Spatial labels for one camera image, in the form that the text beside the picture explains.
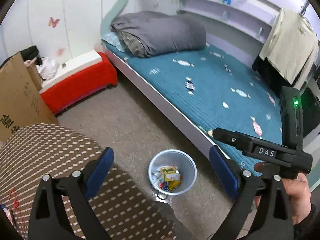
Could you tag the grey folded duvet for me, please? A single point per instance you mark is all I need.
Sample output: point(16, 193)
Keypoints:
point(149, 33)

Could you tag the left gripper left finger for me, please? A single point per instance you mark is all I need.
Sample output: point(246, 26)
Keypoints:
point(48, 218)

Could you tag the red storage bench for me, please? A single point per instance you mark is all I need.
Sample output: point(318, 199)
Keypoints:
point(79, 83)

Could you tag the brown dotted tablecloth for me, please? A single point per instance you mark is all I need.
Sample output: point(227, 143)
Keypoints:
point(124, 211)

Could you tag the teal quilted bed mattress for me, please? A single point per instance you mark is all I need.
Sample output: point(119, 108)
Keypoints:
point(201, 90)

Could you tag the beige hanging garment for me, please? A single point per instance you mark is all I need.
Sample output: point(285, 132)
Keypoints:
point(291, 47)

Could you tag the lilac wall shelves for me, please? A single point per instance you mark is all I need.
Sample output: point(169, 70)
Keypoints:
point(255, 18)

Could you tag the mint bed headboard frame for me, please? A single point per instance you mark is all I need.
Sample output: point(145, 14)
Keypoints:
point(109, 17)

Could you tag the large cardboard box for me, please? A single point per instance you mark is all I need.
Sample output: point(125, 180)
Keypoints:
point(20, 104)

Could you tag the white plastic bag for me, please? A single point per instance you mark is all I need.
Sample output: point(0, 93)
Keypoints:
point(47, 69)

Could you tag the person's right hand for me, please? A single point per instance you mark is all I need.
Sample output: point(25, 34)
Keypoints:
point(300, 197)

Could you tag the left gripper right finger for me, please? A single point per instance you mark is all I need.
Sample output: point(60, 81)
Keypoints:
point(273, 219)

